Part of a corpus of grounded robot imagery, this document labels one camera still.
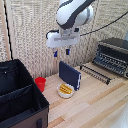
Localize red plastic cup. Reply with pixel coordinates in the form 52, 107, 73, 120
34, 76, 47, 93

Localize black wire oven tray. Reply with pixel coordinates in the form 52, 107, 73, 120
79, 63, 112, 86

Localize black cable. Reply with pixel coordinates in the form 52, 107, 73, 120
79, 10, 128, 37

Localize dark blue book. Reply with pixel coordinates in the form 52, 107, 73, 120
58, 60, 83, 92

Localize yellow corn pieces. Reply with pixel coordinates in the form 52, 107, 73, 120
59, 84, 73, 95

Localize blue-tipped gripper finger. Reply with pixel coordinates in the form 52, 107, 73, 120
65, 45, 71, 56
53, 48, 59, 58

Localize woven folding screen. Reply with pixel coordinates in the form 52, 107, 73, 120
0, 0, 128, 80

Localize white bowl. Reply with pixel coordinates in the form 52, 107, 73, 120
56, 83, 75, 99

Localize black fabric storage box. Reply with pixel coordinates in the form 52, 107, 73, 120
0, 59, 51, 128

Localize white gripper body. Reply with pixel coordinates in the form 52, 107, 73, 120
45, 27, 81, 50

